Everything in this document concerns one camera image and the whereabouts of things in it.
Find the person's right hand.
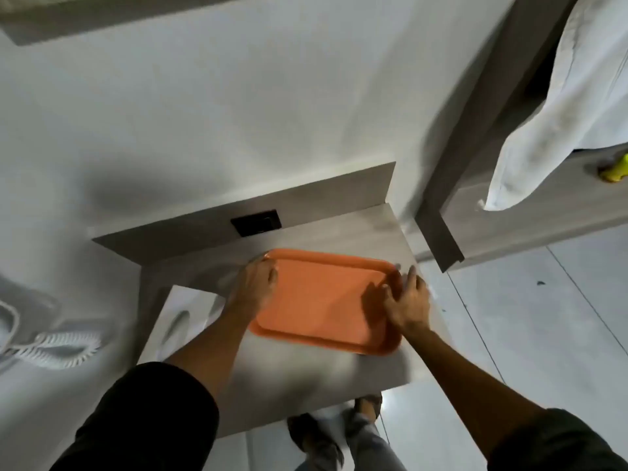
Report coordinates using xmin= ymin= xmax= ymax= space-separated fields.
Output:
xmin=383 ymin=265 xmax=433 ymax=335

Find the person's left hand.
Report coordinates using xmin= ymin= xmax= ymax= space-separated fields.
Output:
xmin=227 ymin=259 xmax=279 ymax=316

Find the orange plastic tray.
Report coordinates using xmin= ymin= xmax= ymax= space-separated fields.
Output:
xmin=248 ymin=248 xmax=404 ymax=356

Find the person's right forearm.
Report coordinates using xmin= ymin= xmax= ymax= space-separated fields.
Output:
xmin=402 ymin=324 xmax=545 ymax=459

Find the person's left forearm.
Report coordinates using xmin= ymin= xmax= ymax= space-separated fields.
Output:
xmin=164 ymin=304 xmax=256 ymax=400

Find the grey wooden bedside table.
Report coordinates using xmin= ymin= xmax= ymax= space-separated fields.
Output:
xmin=92 ymin=162 xmax=454 ymax=439

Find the person's right sandal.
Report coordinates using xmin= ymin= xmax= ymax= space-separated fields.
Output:
xmin=354 ymin=393 xmax=383 ymax=422

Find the person's sandal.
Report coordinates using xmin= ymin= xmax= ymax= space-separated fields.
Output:
xmin=354 ymin=393 xmax=383 ymax=422
xmin=287 ymin=413 xmax=345 ymax=471

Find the person's right leg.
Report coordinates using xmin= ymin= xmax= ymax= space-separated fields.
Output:
xmin=343 ymin=409 xmax=408 ymax=471

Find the person's leg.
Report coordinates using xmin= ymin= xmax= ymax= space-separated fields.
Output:
xmin=343 ymin=409 xmax=408 ymax=471
xmin=294 ymin=417 xmax=344 ymax=471

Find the person's left sandal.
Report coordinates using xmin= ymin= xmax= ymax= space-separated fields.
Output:
xmin=287 ymin=413 xmax=345 ymax=471

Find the person's left leg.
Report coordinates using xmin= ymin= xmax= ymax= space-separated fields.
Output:
xmin=294 ymin=417 xmax=344 ymax=471

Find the person's black left sleeve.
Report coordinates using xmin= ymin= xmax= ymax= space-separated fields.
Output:
xmin=49 ymin=362 xmax=220 ymax=471

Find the person's black sleeve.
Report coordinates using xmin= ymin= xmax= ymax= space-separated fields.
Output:
xmin=49 ymin=362 xmax=220 ymax=471
xmin=487 ymin=408 xmax=628 ymax=471

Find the person's black right sleeve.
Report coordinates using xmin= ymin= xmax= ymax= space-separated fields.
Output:
xmin=487 ymin=408 xmax=628 ymax=471

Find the yellow plastic object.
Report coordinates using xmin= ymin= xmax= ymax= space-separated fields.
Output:
xmin=599 ymin=153 xmax=628 ymax=183

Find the white bed sheet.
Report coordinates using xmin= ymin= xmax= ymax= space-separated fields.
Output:
xmin=483 ymin=0 xmax=628 ymax=212

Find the black wall socket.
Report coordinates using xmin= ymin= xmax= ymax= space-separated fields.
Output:
xmin=231 ymin=210 xmax=282 ymax=238

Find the grey wooden bed frame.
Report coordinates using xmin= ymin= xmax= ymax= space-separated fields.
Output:
xmin=414 ymin=0 xmax=628 ymax=273

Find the white coiled phone cord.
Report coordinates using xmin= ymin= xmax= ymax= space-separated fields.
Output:
xmin=0 ymin=299 xmax=102 ymax=371

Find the white wall telephone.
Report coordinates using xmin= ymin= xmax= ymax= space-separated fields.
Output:
xmin=0 ymin=274 xmax=62 ymax=354

